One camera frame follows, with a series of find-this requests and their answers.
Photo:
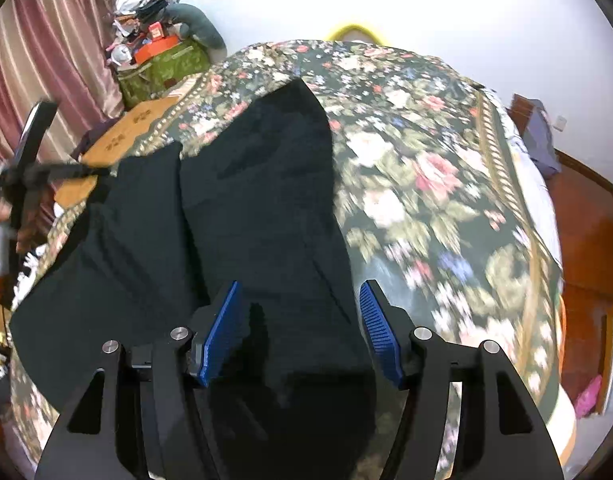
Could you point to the white wall socket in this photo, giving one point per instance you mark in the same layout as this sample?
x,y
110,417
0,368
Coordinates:
x,y
560,122

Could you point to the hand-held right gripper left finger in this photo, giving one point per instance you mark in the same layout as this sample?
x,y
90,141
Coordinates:
x,y
221,330

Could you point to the grey plush toy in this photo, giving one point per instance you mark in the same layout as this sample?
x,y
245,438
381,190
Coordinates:
x,y
201,22

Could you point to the grey clothes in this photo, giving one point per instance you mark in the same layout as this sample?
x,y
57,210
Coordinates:
x,y
541,135

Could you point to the dark brown clothes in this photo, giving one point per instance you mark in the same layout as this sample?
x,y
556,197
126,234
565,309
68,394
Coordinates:
x,y
94,137

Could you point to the pile of mixed clutter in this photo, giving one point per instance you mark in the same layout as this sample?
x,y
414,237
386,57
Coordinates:
x,y
136,20

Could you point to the floral bedspread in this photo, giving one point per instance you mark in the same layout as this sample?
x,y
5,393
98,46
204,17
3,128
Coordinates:
x,y
426,185

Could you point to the pink item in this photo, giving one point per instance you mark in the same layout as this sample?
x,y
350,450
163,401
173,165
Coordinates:
x,y
587,396

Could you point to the white bed sheet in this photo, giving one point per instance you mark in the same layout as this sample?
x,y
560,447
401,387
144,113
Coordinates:
x,y
566,425

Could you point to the pink striped curtain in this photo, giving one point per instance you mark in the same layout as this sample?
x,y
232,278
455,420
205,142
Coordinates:
x,y
41,50

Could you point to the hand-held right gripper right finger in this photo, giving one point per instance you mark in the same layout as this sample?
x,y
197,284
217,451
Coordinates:
x,y
381,335

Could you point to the black printed t-shirt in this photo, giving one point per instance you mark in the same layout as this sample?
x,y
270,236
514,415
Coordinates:
x,y
266,210

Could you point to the green fabric storage bag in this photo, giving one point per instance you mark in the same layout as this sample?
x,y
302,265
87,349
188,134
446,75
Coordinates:
x,y
161,72

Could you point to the orange box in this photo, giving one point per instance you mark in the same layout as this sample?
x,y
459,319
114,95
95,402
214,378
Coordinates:
x,y
154,50

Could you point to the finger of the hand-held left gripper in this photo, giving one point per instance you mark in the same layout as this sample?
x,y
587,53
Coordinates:
x,y
66,170
36,127

